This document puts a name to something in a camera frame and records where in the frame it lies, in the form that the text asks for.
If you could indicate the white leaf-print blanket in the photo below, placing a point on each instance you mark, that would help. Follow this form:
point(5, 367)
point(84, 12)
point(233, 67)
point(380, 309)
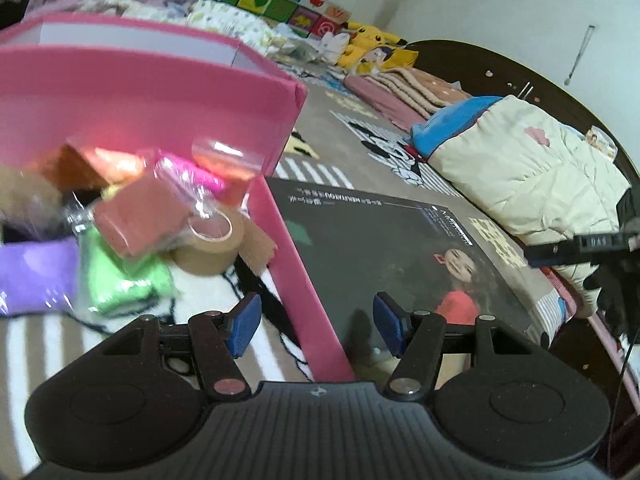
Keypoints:
point(225, 20)

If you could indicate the dark wooden headboard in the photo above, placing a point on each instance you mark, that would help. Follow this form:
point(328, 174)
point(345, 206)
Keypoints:
point(489, 77)

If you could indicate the brown clay packet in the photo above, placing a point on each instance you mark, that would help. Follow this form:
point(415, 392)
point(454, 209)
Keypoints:
point(29, 202)

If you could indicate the cream and blue quilt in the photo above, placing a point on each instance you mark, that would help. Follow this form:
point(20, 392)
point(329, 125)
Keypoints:
point(539, 179)

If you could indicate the pink clay packet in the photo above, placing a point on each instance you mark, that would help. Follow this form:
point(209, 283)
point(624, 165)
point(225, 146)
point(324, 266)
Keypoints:
point(192, 180)

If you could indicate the purple clay packet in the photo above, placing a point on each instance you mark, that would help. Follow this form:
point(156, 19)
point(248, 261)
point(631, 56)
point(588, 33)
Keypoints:
point(38, 277)

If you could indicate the terracotta clay packet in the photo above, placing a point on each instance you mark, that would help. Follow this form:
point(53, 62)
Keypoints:
point(142, 216)

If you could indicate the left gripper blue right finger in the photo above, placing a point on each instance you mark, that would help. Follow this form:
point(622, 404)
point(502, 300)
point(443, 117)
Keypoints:
point(398, 327)

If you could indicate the folded pink blankets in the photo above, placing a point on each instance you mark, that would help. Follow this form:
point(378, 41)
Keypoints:
point(405, 96)

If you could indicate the Mickey Mouse bed sheet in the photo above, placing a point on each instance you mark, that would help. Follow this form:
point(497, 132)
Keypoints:
point(355, 150)

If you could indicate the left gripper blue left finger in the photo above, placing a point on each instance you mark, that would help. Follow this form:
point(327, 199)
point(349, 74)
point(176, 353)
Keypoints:
point(213, 332)

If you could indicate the pink cardboard box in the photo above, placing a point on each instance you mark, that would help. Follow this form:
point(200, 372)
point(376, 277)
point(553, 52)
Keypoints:
point(126, 85)

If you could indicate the brown tape roll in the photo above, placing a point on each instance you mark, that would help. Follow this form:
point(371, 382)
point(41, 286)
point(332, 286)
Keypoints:
point(211, 245)

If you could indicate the pink box lid with photo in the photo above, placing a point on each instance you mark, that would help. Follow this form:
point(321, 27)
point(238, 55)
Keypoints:
point(337, 248)

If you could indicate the Pikachu plush toy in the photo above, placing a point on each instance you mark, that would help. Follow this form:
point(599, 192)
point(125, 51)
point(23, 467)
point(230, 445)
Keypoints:
point(372, 50)

